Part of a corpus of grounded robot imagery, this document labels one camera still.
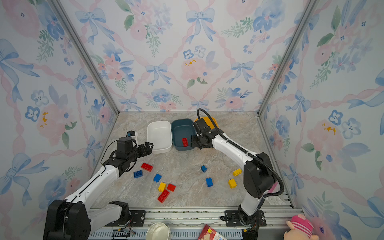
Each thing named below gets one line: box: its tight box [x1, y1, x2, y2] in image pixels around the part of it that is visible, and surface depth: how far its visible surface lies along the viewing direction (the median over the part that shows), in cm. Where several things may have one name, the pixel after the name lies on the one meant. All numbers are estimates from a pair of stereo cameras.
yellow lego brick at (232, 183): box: [228, 178, 237, 189], surface depth 85 cm
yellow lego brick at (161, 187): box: [158, 182, 166, 192], surface depth 83 cm
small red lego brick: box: [167, 183, 176, 192], surface depth 85 cm
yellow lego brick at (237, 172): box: [232, 168, 243, 177], surface depth 89 cm
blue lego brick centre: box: [206, 177, 213, 188], surface depth 85 cm
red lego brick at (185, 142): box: [182, 137, 189, 147], surface depth 103 cm
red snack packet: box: [198, 224, 227, 240], surface depth 68 cm
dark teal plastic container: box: [171, 118, 196, 151], surface depth 109 cm
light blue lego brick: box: [153, 173, 162, 183], surface depth 89 cm
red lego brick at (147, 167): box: [141, 162, 154, 172], surface depth 92 cm
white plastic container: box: [147, 120, 173, 154], surface depth 106 cm
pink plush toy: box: [283, 214, 320, 240], surface depth 68 cm
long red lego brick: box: [157, 189, 170, 204], surface depth 81 cm
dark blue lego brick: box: [133, 170, 144, 179], surface depth 89 cm
